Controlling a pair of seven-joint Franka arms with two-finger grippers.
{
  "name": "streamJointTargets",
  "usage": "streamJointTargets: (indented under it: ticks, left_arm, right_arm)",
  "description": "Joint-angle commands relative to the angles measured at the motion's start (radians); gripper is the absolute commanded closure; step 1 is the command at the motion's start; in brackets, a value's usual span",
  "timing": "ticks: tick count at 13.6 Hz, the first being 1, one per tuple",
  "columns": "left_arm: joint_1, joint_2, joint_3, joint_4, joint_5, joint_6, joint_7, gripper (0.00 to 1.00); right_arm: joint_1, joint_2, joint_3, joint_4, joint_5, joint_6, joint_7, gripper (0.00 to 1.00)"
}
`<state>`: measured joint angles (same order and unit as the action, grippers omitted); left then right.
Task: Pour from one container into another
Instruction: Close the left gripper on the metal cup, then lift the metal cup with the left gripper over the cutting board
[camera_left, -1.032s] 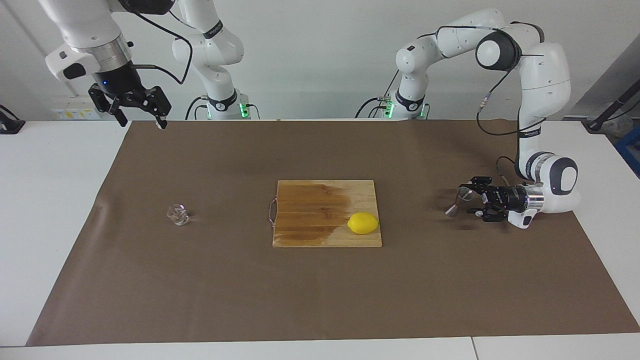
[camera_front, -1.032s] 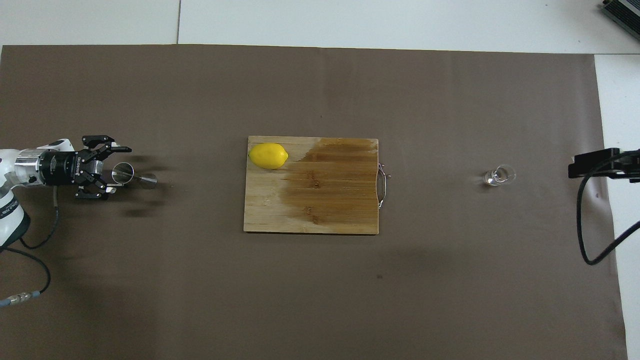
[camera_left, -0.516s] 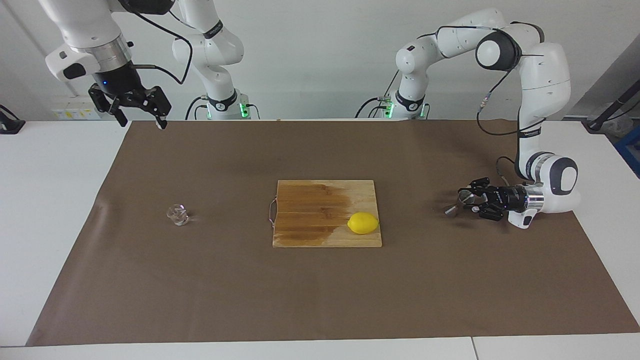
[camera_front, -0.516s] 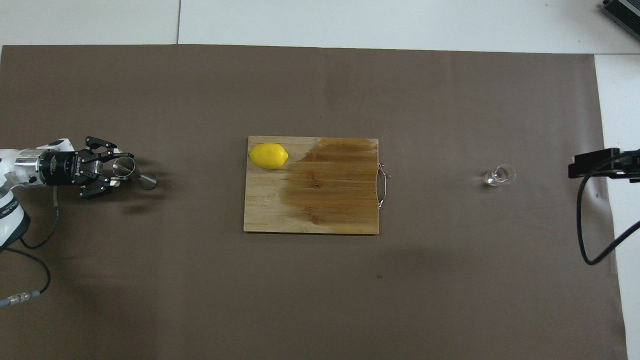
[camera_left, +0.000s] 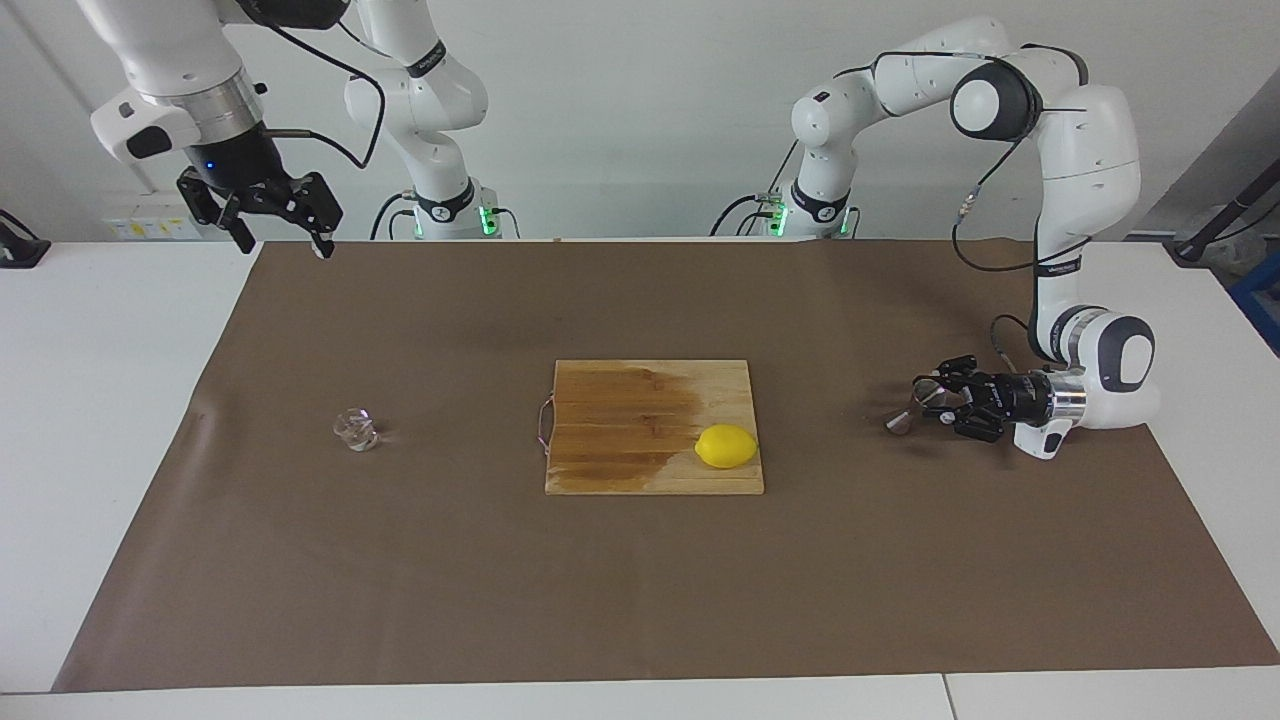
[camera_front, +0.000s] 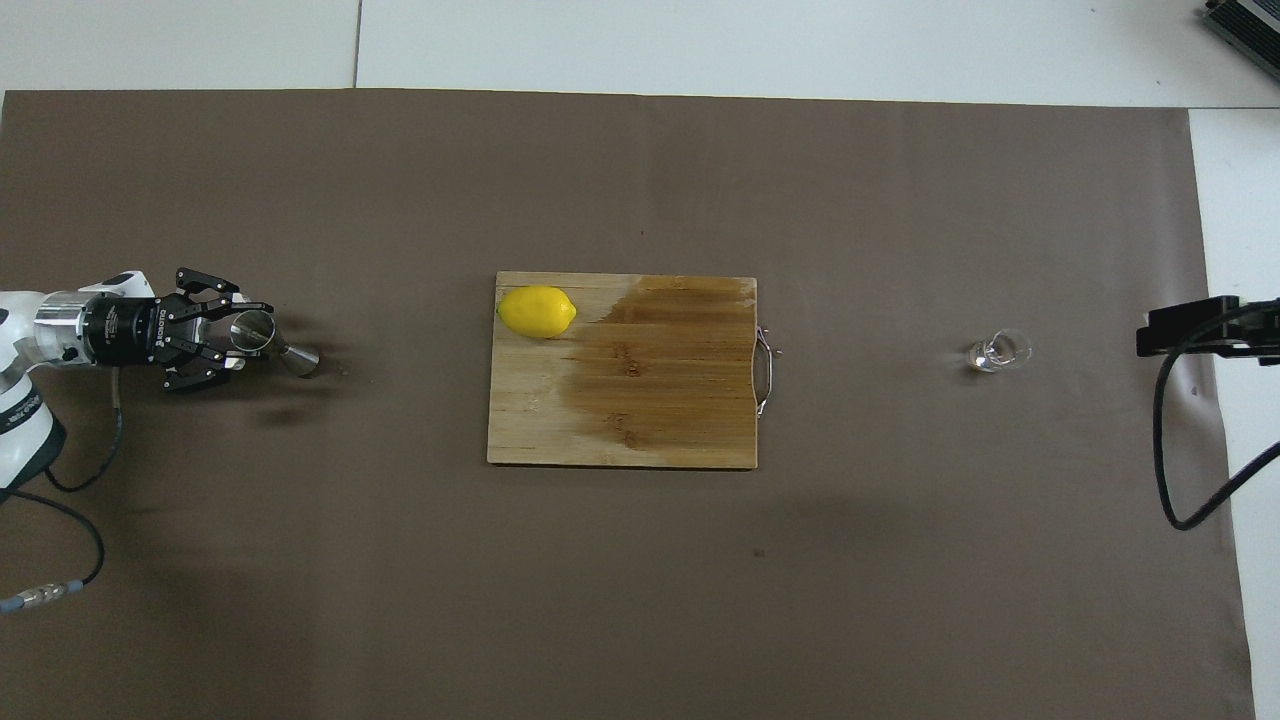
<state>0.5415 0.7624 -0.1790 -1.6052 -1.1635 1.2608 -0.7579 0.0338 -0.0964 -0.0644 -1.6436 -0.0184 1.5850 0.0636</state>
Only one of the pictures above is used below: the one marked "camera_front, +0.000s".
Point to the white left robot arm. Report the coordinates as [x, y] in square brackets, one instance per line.
[20, 420]

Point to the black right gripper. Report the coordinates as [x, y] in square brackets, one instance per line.
[1272, 348]

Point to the yellow lemon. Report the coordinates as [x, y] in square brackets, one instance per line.
[537, 312]

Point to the grey device corner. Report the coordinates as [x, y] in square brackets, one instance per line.
[1245, 28]

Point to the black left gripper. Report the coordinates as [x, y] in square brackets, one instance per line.
[130, 330]

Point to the wooden cutting board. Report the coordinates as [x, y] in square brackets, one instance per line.
[620, 400]

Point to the steel double jigger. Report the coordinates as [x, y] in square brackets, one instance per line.
[298, 358]

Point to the small clear glass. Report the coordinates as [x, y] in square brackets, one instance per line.
[995, 352]

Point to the brown paper table mat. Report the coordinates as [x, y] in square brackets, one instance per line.
[400, 560]

